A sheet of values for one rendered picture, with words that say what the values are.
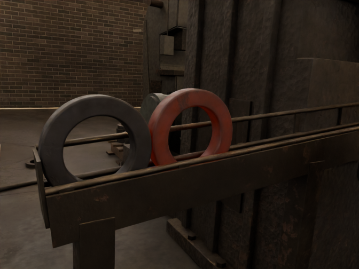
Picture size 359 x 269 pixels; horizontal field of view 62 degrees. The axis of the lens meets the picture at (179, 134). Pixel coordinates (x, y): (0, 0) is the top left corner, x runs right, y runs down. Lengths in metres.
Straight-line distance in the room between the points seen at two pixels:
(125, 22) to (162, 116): 6.53
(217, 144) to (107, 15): 6.40
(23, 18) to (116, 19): 1.78
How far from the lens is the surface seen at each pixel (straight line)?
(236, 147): 0.71
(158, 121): 0.54
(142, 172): 0.52
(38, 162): 0.48
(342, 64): 1.03
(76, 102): 0.49
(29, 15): 6.64
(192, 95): 0.56
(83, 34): 6.74
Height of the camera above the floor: 0.81
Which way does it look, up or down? 11 degrees down
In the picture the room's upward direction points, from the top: 3 degrees clockwise
